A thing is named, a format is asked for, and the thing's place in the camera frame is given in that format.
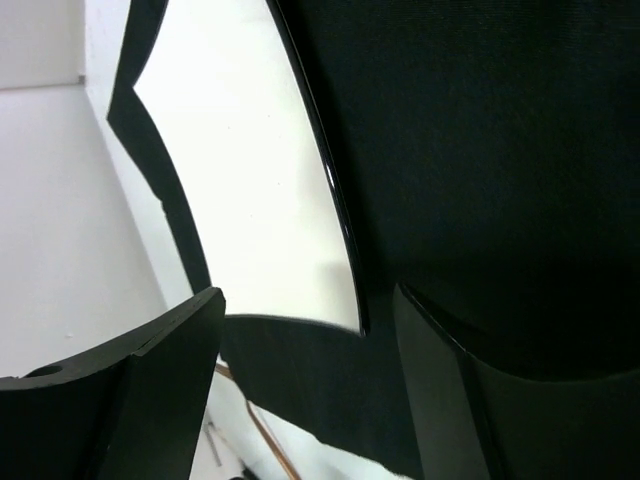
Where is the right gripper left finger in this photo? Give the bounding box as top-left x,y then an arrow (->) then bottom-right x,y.
1,287 -> 226,480

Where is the black cloth placemat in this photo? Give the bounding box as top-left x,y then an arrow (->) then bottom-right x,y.
107,0 -> 640,479

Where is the copper fork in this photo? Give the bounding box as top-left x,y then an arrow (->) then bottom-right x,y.
208,361 -> 302,479

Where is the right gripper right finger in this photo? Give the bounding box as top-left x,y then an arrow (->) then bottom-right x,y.
393,284 -> 639,479

